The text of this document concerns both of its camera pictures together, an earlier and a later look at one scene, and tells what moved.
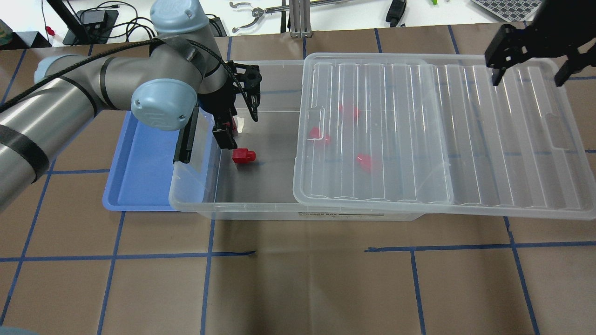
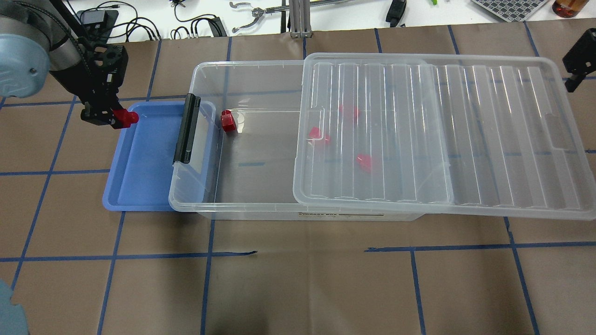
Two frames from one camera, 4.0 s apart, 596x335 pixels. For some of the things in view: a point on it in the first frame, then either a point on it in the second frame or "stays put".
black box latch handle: (183, 150) stays put
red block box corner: (232, 124) stays put
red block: (243, 155) to (125, 118)
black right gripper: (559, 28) to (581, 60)
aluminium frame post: (300, 18) stays put
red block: (349, 110) stays put
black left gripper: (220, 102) to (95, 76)
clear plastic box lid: (433, 134) stays put
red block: (364, 160) stays put
